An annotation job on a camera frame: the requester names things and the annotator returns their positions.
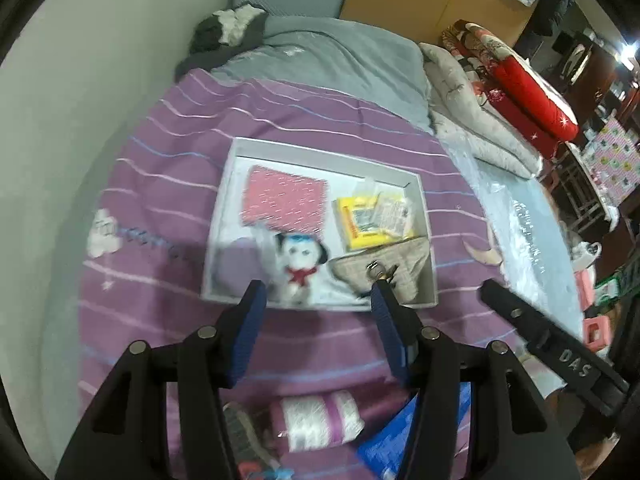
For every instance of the beige quilt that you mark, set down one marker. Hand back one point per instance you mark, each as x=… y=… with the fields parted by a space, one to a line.
x=475 y=120

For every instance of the dark grey white garment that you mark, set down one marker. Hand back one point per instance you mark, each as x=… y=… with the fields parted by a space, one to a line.
x=210 y=35

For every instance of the beige plaid cloth bag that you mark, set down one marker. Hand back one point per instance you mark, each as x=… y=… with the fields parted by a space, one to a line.
x=405 y=260

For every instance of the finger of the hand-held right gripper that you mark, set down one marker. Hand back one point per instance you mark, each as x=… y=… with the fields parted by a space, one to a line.
x=550 y=345

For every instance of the purple cloth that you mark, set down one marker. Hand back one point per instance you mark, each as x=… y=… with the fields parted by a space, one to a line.
x=235 y=270

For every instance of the white shallow box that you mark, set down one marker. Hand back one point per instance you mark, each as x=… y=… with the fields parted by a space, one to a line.
x=232 y=195

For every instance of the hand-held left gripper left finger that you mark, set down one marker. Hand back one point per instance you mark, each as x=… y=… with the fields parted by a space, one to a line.
x=247 y=330

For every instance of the colourful patterned box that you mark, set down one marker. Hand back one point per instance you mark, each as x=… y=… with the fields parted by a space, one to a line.
x=617 y=160

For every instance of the white black plush dog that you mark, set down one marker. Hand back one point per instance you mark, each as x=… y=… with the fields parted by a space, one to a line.
x=300 y=260

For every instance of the white cup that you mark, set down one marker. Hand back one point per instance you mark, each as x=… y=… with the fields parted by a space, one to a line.
x=585 y=254

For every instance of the yellow packet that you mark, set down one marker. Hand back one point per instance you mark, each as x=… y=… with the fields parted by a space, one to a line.
x=350 y=232

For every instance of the wooden wardrobe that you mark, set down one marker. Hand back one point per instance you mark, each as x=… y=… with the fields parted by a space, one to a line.
x=425 y=5

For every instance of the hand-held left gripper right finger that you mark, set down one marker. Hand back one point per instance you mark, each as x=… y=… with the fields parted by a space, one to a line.
x=390 y=330

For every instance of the clear plastic sheet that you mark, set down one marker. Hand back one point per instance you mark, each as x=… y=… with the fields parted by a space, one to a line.
x=530 y=220

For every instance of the clear plastic packet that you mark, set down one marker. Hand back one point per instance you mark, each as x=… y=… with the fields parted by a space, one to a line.
x=385 y=210

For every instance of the blue plastic bag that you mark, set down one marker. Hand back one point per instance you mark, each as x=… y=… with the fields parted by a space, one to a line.
x=395 y=440

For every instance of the pink box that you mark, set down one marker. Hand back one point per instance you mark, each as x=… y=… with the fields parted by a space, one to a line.
x=595 y=332

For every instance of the pink dotted cloth pouch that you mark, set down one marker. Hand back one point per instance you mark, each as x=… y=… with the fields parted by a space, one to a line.
x=285 y=195

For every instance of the red floral quilt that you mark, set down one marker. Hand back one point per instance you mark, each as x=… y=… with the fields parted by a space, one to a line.
x=525 y=90

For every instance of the purple white rolled towel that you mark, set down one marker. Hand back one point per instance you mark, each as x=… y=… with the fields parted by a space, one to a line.
x=315 y=417

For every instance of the purple striped blanket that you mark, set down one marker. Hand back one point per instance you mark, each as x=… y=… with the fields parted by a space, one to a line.
x=150 y=160

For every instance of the grey blanket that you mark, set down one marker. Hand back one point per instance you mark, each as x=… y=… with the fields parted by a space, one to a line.
x=340 y=60

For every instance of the grey shoe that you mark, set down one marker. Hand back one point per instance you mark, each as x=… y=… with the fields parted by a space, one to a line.
x=245 y=435

